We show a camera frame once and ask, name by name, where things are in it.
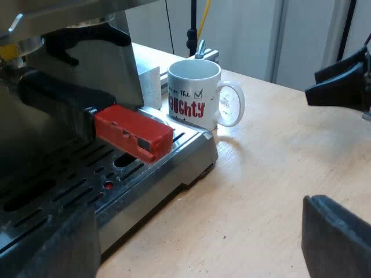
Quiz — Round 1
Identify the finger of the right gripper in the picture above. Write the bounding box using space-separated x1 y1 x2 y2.
315 52 366 83
305 72 371 110

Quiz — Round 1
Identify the thick black cable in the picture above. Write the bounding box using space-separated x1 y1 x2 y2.
337 0 358 61

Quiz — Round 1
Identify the yellow cable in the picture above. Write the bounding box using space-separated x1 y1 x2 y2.
198 0 212 41

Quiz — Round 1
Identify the black tripod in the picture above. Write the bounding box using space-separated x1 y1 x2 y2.
186 0 198 57

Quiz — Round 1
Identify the steel espresso machine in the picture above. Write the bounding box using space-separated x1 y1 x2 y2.
0 0 220 263

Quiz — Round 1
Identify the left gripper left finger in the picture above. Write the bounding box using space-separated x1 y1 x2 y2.
0 208 101 278

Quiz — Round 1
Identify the white mug with red print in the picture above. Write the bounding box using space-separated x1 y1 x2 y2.
167 59 246 131

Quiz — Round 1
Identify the filter holder with red-ended handle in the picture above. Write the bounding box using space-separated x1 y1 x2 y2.
17 69 174 164

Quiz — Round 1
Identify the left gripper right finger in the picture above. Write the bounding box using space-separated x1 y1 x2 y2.
301 195 371 278

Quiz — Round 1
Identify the thin black cable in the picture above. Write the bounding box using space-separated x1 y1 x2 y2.
164 0 176 55

